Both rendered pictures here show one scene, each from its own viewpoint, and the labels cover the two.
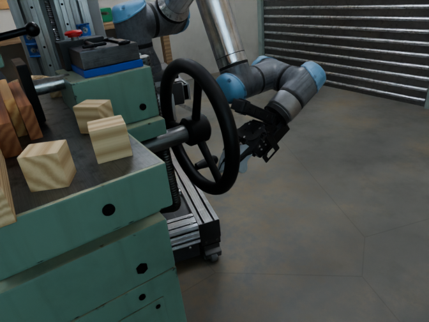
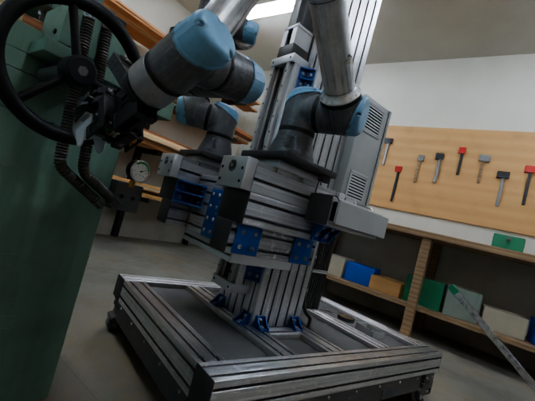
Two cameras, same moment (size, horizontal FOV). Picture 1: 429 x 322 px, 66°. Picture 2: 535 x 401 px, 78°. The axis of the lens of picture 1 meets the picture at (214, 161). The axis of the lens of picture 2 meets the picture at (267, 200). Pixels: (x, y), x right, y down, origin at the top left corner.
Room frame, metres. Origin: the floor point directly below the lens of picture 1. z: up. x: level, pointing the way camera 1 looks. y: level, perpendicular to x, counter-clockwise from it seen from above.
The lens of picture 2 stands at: (0.80, -0.73, 0.63)
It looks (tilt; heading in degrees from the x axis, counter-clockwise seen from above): 3 degrees up; 68
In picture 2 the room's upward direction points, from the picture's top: 15 degrees clockwise
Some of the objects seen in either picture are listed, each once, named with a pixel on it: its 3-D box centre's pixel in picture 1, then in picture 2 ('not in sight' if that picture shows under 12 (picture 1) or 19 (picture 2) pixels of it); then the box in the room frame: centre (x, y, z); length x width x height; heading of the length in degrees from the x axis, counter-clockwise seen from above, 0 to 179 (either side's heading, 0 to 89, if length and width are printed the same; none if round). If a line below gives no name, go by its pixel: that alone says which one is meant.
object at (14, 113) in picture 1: (11, 105); not in sight; (0.54, 0.32, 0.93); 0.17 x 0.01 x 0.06; 31
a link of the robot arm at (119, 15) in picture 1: (133, 22); (304, 111); (1.23, 0.22, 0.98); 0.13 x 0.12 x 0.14; 127
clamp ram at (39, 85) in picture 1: (47, 85); not in sight; (0.56, 0.26, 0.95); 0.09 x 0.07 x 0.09; 31
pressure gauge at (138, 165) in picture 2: not in sight; (136, 173); (0.80, 0.28, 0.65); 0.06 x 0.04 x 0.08; 31
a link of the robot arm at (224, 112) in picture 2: not in sight; (222, 120); (1.07, 0.71, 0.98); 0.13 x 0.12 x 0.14; 165
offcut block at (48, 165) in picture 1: (48, 165); not in sight; (0.32, 0.17, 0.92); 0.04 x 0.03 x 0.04; 94
